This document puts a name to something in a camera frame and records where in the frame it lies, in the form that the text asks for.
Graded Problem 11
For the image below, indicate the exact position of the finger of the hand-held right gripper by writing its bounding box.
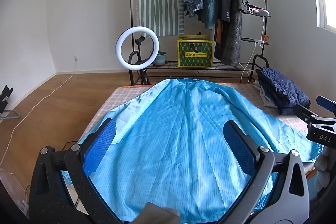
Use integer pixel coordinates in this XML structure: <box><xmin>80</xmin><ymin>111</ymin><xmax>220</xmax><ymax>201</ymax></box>
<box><xmin>293</xmin><ymin>104</ymin><xmax>321</xmax><ymax>125</ymax></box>
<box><xmin>316</xmin><ymin>95</ymin><xmax>336</xmax><ymax>111</ymax></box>

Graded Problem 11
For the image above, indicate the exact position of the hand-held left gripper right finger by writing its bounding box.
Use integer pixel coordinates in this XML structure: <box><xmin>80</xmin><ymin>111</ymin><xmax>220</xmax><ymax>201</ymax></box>
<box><xmin>223</xmin><ymin>120</ymin><xmax>310</xmax><ymax>224</ymax></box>

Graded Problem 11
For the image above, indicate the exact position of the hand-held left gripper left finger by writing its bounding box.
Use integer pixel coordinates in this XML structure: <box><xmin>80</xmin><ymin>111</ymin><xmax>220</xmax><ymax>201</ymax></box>
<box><xmin>28</xmin><ymin>118</ymin><xmax>124</xmax><ymax>224</ymax></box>

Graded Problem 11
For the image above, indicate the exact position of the blue striped work coat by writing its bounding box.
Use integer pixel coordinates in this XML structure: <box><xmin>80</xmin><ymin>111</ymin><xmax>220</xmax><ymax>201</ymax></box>
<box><xmin>62</xmin><ymin>77</ymin><xmax>324</xmax><ymax>223</ymax></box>

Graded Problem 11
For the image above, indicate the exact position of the black metal clothes rack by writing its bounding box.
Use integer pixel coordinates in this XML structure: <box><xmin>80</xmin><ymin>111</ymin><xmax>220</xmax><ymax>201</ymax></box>
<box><xmin>129</xmin><ymin>0</ymin><xmax>272</xmax><ymax>85</ymax></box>

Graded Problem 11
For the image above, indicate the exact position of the navy quilted jacket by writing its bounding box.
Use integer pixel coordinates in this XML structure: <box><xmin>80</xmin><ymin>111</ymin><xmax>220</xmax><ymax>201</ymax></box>
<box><xmin>256</xmin><ymin>67</ymin><xmax>311</xmax><ymax>115</ymax></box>

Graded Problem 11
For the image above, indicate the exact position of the grey folded cloth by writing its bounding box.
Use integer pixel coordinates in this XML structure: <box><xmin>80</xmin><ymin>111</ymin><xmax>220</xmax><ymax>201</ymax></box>
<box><xmin>253</xmin><ymin>79</ymin><xmax>279</xmax><ymax>108</ymax></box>

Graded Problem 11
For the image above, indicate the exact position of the pink plaid blanket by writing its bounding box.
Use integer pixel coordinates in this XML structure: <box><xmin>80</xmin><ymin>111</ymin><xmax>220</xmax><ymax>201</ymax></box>
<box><xmin>77</xmin><ymin>82</ymin><xmax>326</xmax><ymax>180</ymax></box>

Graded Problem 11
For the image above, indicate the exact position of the black light tripod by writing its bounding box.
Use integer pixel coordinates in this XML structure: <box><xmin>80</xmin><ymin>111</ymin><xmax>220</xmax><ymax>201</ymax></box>
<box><xmin>128</xmin><ymin>51</ymin><xmax>151</xmax><ymax>86</ymax></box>

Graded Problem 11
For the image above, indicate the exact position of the yellow patterned box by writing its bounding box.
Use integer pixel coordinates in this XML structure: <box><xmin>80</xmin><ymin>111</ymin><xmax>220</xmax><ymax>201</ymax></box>
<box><xmin>177</xmin><ymin>39</ymin><xmax>214</xmax><ymax>67</ymax></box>

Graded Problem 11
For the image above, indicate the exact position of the teal plant pot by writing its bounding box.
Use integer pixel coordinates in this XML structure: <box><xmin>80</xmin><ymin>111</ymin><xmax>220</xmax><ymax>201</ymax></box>
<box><xmin>152</xmin><ymin>49</ymin><xmax>168</xmax><ymax>66</ymax></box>

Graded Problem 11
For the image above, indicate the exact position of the black folding stand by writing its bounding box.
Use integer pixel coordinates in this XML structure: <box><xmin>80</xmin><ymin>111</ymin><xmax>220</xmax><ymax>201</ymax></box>
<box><xmin>0</xmin><ymin>85</ymin><xmax>21</xmax><ymax>119</ymax></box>

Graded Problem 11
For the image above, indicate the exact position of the white clip lamp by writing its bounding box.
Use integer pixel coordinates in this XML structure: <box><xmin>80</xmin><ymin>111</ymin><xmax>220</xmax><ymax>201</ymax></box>
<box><xmin>249</xmin><ymin>5</ymin><xmax>270</xmax><ymax>46</ymax></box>

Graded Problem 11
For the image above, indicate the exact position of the grey plaid coat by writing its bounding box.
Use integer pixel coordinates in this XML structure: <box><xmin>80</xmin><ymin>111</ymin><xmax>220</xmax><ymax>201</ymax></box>
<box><xmin>213</xmin><ymin>0</ymin><xmax>250</xmax><ymax>65</ymax></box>

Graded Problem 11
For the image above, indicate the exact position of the black phone holder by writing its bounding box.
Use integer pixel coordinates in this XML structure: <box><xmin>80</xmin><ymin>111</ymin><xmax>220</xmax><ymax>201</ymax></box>
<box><xmin>134</xmin><ymin>36</ymin><xmax>146</xmax><ymax>52</ymax></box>

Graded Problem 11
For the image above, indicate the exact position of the orange scarf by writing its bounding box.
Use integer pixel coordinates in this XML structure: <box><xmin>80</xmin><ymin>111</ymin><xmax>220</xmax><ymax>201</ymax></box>
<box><xmin>214</xmin><ymin>20</ymin><xmax>223</xmax><ymax>43</ymax></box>

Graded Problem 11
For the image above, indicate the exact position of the white lamp cable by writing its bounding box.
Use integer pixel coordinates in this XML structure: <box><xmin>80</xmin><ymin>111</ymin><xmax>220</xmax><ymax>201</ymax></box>
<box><xmin>240</xmin><ymin>42</ymin><xmax>259</xmax><ymax>83</ymax></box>

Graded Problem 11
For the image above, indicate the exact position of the white floor cable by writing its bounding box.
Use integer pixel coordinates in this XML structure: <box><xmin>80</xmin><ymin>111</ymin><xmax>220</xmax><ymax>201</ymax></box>
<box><xmin>0</xmin><ymin>57</ymin><xmax>78</xmax><ymax>177</ymax></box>

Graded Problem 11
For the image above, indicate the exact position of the white ring light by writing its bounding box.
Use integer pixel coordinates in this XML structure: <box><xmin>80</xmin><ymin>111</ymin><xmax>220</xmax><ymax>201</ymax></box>
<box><xmin>116</xmin><ymin>27</ymin><xmax>160</xmax><ymax>66</ymax></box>

